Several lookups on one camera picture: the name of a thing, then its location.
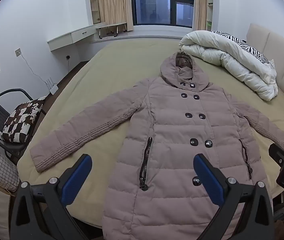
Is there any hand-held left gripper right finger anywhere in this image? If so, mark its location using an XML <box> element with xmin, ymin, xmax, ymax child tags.
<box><xmin>193</xmin><ymin>153</ymin><xmax>275</xmax><ymax>240</ymax></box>

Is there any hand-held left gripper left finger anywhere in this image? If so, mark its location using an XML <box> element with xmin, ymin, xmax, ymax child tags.
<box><xmin>11</xmin><ymin>154</ymin><xmax>93</xmax><ymax>240</ymax></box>

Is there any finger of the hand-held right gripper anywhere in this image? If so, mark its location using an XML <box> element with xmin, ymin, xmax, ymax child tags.
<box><xmin>268</xmin><ymin>143</ymin><xmax>284</xmax><ymax>167</ymax></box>

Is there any mauve hooded puffer coat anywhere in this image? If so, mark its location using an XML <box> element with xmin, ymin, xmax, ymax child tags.
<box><xmin>29</xmin><ymin>51</ymin><xmax>284</xmax><ymax>239</ymax></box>

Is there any white grid laundry basket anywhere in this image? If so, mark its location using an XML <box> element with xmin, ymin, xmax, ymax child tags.
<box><xmin>0</xmin><ymin>147</ymin><xmax>20</xmax><ymax>192</ymax></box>

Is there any brown white checkered cushion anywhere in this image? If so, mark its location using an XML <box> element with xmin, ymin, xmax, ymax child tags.
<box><xmin>0</xmin><ymin>96</ymin><xmax>47</xmax><ymax>143</ymax></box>

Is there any white router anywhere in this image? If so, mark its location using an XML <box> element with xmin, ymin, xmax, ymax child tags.
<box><xmin>45</xmin><ymin>79</ymin><xmax>59</xmax><ymax>95</ymax></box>

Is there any beige padded headboard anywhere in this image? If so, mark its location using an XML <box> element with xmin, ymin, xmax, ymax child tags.
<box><xmin>246</xmin><ymin>23</ymin><xmax>284</xmax><ymax>140</ymax></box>

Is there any white folded duvet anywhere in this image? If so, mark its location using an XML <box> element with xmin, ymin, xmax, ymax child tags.
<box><xmin>179</xmin><ymin>30</ymin><xmax>278</xmax><ymax>102</ymax></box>

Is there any zebra striped pillow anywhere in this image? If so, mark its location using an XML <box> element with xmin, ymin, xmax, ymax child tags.
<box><xmin>211</xmin><ymin>31</ymin><xmax>271</xmax><ymax>65</ymax></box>

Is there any bed with beige sheet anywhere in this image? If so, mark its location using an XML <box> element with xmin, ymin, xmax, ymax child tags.
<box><xmin>17</xmin><ymin>38</ymin><xmax>284</xmax><ymax>230</ymax></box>

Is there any small folding table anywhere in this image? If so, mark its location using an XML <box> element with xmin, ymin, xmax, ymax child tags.
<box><xmin>96</xmin><ymin>22</ymin><xmax>127</xmax><ymax>39</ymax></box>

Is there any beige curtain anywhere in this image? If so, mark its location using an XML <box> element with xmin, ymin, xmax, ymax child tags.
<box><xmin>96</xmin><ymin>0</ymin><xmax>135</xmax><ymax>32</ymax></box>
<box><xmin>192</xmin><ymin>0</ymin><xmax>209</xmax><ymax>32</ymax></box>

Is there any dark framed window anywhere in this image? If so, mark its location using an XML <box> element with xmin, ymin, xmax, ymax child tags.
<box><xmin>130</xmin><ymin>0</ymin><xmax>195</xmax><ymax>28</ymax></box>

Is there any thin power cable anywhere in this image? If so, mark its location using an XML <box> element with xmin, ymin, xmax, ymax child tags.
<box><xmin>19</xmin><ymin>52</ymin><xmax>50</xmax><ymax>93</ymax></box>

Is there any white wall-mounted desk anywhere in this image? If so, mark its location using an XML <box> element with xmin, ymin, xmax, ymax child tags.
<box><xmin>47</xmin><ymin>24</ymin><xmax>106</xmax><ymax>52</ymax></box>

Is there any wooden wall shelf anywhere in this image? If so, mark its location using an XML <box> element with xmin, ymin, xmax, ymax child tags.
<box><xmin>88</xmin><ymin>0</ymin><xmax>107</xmax><ymax>25</ymax></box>
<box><xmin>206</xmin><ymin>0</ymin><xmax>214</xmax><ymax>32</ymax></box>

